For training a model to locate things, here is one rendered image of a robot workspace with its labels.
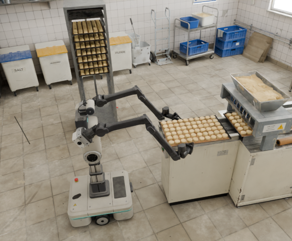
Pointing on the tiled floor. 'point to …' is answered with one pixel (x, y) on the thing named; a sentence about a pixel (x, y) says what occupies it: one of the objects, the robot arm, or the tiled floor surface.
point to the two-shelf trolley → (200, 38)
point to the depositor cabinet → (268, 169)
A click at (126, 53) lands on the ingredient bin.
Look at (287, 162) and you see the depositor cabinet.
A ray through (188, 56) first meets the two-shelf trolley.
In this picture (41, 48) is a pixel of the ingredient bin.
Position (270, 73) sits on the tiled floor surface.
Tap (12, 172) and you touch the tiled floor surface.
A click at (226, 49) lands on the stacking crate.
